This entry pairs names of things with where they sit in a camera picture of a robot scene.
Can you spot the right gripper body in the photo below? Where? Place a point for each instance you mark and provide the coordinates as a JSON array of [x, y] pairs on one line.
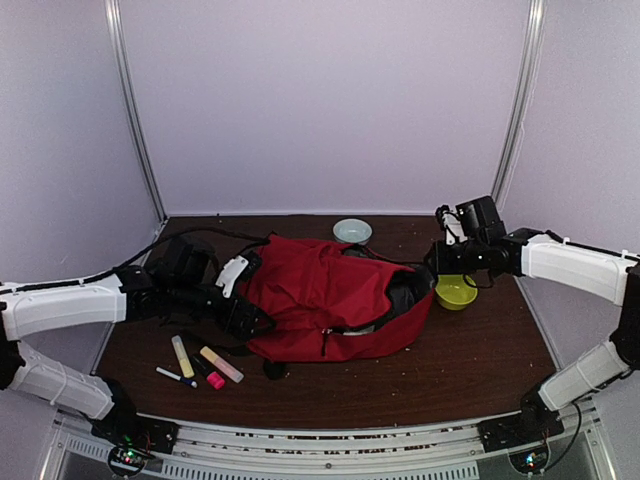
[[454, 263]]

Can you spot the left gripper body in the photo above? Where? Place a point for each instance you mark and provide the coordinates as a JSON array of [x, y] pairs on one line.
[[232, 328]]

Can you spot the red backpack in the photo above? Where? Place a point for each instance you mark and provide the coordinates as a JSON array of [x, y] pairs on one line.
[[324, 301]]

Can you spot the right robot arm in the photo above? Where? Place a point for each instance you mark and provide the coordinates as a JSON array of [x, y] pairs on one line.
[[477, 241]]

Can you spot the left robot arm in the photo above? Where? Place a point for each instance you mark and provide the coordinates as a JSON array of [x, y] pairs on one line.
[[186, 279]]

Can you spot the lime green bowl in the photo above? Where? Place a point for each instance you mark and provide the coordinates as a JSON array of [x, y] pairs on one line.
[[456, 292]]

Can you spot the peach highlighter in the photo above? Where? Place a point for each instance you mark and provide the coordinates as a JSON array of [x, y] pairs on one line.
[[222, 365]]

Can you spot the pink highlighter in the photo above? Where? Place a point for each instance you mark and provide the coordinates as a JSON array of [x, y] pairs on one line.
[[206, 369]]

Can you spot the yellow highlighter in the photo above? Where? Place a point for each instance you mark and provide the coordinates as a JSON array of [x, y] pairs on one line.
[[182, 357]]

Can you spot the white blue pen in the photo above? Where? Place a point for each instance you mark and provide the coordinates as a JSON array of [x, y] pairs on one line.
[[176, 377]]

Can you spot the light blue ceramic bowl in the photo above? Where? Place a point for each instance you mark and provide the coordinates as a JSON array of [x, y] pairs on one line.
[[352, 231]]

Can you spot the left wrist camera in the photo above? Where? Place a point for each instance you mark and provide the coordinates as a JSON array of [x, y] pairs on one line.
[[239, 269]]

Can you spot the front aluminium rail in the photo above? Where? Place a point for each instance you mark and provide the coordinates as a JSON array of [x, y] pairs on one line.
[[453, 450]]

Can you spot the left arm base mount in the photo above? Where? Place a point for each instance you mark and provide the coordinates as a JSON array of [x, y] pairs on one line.
[[130, 430]]

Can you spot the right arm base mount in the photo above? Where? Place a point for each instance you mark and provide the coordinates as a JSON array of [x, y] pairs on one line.
[[509, 432]]

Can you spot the right aluminium frame post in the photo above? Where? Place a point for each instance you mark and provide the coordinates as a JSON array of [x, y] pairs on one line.
[[523, 95]]

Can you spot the aluminium frame post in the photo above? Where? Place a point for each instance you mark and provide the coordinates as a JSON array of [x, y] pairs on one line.
[[523, 95], [116, 32]]

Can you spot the left aluminium frame post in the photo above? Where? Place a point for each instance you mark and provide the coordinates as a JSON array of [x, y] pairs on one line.
[[116, 32]]

